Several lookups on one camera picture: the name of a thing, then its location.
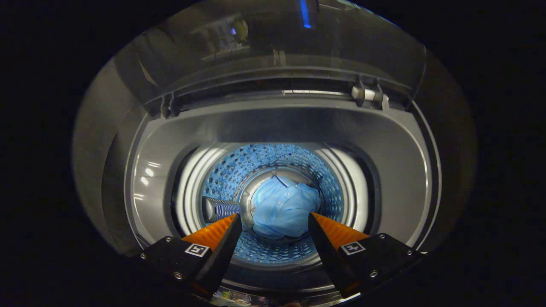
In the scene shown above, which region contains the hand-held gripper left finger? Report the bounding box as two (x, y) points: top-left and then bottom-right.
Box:
(139, 213), (243, 299)

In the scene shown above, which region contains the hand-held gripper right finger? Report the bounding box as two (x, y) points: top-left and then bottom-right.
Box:
(308, 212), (425, 298)

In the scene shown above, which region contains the light blue polo shirt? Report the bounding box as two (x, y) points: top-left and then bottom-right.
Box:
(251, 175), (322, 240)

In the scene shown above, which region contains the grey washing machine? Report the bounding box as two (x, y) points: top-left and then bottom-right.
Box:
(100, 64), (444, 307)

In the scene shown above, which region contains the dark washing machine lid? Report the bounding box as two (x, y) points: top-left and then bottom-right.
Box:
(113, 0), (428, 119)

